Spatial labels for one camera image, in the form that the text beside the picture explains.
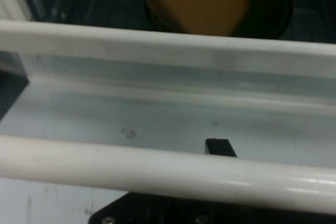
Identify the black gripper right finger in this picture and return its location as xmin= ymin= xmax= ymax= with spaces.
xmin=215 ymin=138 xmax=238 ymax=158

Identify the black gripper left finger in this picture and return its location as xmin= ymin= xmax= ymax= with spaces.
xmin=205 ymin=138 xmax=217 ymax=156

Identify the black round pan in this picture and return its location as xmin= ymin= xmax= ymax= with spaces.
xmin=142 ymin=0 xmax=294 ymax=40

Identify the brown bread slice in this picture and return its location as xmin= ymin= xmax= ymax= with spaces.
xmin=133 ymin=0 xmax=251 ymax=37

